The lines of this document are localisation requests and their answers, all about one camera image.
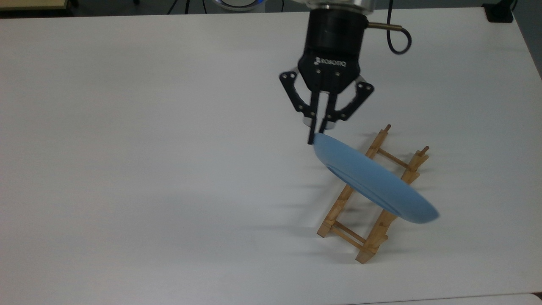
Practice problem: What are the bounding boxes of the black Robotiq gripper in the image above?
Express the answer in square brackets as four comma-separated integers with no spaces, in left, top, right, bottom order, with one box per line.
[279,9,376,146]

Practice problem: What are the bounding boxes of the blue plate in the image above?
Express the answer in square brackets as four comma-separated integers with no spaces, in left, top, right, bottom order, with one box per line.
[312,133,440,225]

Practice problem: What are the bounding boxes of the white robot base blue light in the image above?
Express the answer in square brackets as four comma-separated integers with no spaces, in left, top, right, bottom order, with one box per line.
[214,0,266,12]

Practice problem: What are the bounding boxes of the wooden plate rack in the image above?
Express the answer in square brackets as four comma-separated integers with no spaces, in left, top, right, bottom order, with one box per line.
[317,124,430,265]

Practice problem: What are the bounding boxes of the black stand legs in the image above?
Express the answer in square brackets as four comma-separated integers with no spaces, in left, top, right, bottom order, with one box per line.
[167,0,192,14]

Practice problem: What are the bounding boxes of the black clamp base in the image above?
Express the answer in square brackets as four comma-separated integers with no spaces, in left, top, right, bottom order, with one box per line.
[483,3,515,24]

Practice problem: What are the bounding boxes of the light wooden board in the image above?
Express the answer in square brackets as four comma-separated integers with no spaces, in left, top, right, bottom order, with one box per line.
[0,0,69,11]

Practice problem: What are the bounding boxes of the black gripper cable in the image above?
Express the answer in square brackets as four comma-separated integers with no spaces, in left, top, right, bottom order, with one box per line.
[367,0,412,55]

